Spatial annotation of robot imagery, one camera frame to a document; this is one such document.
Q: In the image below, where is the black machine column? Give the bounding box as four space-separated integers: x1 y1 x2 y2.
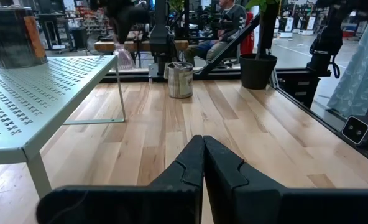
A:
306 0 343 78

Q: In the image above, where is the red canister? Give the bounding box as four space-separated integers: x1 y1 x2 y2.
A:
239 11 255 55

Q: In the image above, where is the black side table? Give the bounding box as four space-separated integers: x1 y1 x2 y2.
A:
36 12 68 52

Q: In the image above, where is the black diagonal brace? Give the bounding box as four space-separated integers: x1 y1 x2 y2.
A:
199 14 261 78

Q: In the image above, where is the pale blue patterned cloth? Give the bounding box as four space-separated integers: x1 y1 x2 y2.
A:
326 18 368 119

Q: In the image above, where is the green plant in black pot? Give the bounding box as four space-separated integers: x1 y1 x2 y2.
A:
239 0 281 91

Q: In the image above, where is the silver tin candle with lid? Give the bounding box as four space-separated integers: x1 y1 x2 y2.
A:
167 61 194 100

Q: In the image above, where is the clear wine glass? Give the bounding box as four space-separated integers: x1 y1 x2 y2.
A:
113 42 137 71

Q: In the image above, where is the person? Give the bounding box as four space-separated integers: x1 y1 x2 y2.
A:
183 0 249 66

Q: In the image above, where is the black drawer cabinet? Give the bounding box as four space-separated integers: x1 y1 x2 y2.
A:
278 77 321 109

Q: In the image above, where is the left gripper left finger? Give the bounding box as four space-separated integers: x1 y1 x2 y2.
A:
35 134 206 224

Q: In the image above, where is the orange label tin candle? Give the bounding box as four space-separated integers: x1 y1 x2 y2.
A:
0 6 48 70

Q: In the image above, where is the green perforated metal shelf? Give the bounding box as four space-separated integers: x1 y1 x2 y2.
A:
0 55 126 200

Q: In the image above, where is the wooden workbench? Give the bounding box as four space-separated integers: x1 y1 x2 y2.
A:
93 39 190 54

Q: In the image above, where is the small black table camera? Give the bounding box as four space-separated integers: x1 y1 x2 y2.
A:
341 115 368 146

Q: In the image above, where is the black bin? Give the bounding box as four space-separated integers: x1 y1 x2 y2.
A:
70 27 88 50

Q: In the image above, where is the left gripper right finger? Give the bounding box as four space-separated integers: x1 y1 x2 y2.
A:
203 136 368 224

